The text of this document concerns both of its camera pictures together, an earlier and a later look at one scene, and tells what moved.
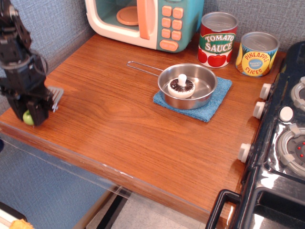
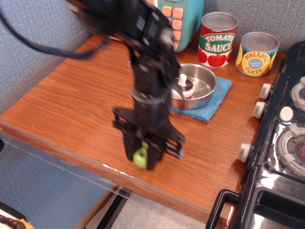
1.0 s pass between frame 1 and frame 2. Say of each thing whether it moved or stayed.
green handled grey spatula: moved
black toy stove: stayed
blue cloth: stayed
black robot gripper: moved
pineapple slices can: stayed
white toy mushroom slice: stayed
